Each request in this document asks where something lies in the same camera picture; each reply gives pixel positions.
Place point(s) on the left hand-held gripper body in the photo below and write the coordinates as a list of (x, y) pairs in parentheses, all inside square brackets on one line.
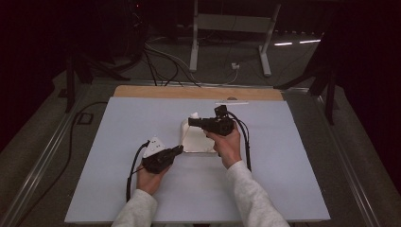
[(156, 160)]

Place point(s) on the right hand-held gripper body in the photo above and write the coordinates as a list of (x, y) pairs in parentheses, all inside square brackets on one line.
[(220, 126)]

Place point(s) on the white marshmallow piece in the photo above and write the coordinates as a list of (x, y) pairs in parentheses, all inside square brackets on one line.
[(195, 115)]

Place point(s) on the white square plate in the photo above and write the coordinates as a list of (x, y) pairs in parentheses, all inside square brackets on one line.
[(197, 142)]

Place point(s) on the person's left hand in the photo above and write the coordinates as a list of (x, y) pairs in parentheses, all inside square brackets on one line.
[(149, 183)]

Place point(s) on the person's right hand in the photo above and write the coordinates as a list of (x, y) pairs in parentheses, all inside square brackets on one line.
[(228, 148)]

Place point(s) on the pale blue table mat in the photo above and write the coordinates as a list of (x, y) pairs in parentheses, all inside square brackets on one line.
[(110, 142)]

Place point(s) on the white power adapter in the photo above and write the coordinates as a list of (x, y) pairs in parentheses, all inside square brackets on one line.
[(235, 66)]

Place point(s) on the black floor socket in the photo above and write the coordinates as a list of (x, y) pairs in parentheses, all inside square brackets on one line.
[(85, 118)]

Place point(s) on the black floor stand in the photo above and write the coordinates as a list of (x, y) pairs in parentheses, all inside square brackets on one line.
[(329, 91), (71, 85)]

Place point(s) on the white metal stand frame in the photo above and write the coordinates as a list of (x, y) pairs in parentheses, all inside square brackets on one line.
[(231, 23)]

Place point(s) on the metal floor rail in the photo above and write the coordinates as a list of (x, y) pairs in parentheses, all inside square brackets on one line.
[(350, 164), (47, 151)]

